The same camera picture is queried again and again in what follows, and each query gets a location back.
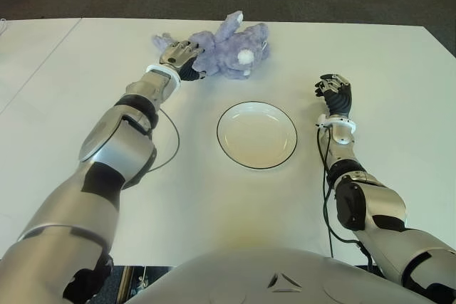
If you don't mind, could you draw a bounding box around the white plate black rim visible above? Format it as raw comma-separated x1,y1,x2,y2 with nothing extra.
216,100,298,172

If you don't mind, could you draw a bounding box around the silver robot torso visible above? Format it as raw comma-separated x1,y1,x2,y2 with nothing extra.
124,246,439,304

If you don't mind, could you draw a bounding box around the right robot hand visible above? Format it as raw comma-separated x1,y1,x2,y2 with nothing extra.
313,73,353,120

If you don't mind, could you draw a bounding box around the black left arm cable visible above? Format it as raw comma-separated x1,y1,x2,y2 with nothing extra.
145,108,181,173

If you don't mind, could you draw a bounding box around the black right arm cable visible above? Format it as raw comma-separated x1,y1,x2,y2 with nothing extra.
315,124,375,273

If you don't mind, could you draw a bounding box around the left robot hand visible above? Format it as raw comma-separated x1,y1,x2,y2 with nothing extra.
159,41,207,82

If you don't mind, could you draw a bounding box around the metal table leg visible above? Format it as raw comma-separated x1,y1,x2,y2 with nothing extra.
119,266,135,300

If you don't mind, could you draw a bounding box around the purple plush bunny doll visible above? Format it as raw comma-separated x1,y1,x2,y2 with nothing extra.
152,12,271,80

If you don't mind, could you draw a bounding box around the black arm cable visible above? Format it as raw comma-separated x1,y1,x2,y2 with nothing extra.
145,108,181,173
315,124,375,273

